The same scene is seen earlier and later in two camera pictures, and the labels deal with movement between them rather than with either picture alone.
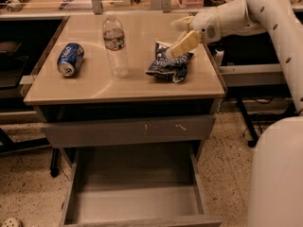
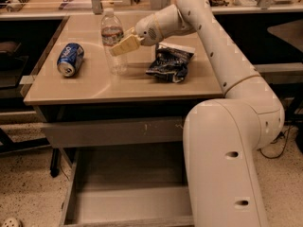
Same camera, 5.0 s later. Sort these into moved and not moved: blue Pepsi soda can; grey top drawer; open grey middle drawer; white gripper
Moved: white gripper
Not moved: blue Pepsi soda can; grey top drawer; open grey middle drawer
